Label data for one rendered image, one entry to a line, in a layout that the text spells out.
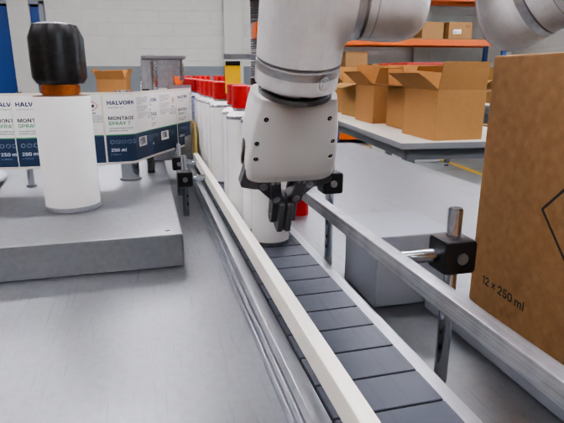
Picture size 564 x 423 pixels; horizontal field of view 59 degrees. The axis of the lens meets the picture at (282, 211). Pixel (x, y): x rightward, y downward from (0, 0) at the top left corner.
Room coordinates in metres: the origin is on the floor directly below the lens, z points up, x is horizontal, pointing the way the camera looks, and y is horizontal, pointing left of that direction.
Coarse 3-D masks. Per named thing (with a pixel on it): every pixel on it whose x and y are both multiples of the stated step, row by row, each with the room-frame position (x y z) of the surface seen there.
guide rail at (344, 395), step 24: (216, 192) 0.82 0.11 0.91; (240, 216) 0.66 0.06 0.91; (240, 240) 0.60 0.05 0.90; (264, 264) 0.48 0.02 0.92; (288, 288) 0.42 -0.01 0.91; (288, 312) 0.38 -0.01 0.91; (312, 336) 0.33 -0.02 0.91; (312, 360) 0.32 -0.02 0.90; (336, 360) 0.30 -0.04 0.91; (336, 384) 0.28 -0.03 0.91; (336, 408) 0.27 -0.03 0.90; (360, 408) 0.25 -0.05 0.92
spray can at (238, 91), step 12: (240, 96) 0.76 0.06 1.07; (240, 108) 0.76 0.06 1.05; (228, 120) 0.76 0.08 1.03; (228, 132) 0.76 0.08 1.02; (240, 132) 0.75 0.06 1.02; (228, 144) 0.76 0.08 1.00; (228, 156) 0.76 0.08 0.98; (228, 168) 0.77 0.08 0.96; (240, 168) 0.75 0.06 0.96; (228, 180) 0.77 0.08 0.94; (228, 192) 0.77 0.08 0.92; (240, 192) 0.75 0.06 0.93; (240, 204) 0.75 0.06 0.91
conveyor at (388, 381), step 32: (288, 256) 0.60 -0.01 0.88; (320, 288) 0.50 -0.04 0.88; (320, 320) 0.43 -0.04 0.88; (352, 320) 0.43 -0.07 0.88; (352, 352) 0.37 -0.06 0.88; (384, 352) 0.37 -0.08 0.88; (320, 384) 0.33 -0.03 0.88; (384, 384) 0.33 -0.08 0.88; (416, 384) 0.33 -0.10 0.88; (384, 416) 0.29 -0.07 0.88; (416, 416) 0.29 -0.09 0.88; (448, 416) 0.29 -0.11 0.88
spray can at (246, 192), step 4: (248, 88) 0.70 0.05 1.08; (248, 92) 0.71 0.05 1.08; (240, 120) 0.71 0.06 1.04; (244, 188) 0.70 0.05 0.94; (244, 192) 0.70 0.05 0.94; (248, 192) 0.69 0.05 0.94; (244, 196) 0.70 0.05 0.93; (248, 196) 0.69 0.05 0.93; (244, 200) 0.70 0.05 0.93; (248, 200) 0.69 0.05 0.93; (244, 204) 0.70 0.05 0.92; (248, 204) 0.69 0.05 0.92; (244, 208) 0.70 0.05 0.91; (248, 208) 0.69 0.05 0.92; (244, 212) 0.70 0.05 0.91; (248, 212) 0.69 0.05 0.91; (244, 216) 0.70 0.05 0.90; (248, 216) 0.69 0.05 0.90; (244, 220) 0.70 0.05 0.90; (248, 220) 0.69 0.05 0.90; (248, 224) 0.70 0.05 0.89
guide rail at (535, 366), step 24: (312, 192) 0.60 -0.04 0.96; (336, 216) 0.50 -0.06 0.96; (360, 240) 0.44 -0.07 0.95; (384, 264) 0.39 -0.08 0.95; (408, 264) 0.36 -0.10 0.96; (432, 288) 0.32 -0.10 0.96; (456, 312) 0.29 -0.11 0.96; (480, 312) 0.28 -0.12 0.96; (480, 336) 0.27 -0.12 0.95; (504, 336) 0.25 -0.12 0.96; (504, 360) 0.25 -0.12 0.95; (528, 360) 0.23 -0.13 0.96; (552, 360) 0.23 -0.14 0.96; (552, 384) 0.21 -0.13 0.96
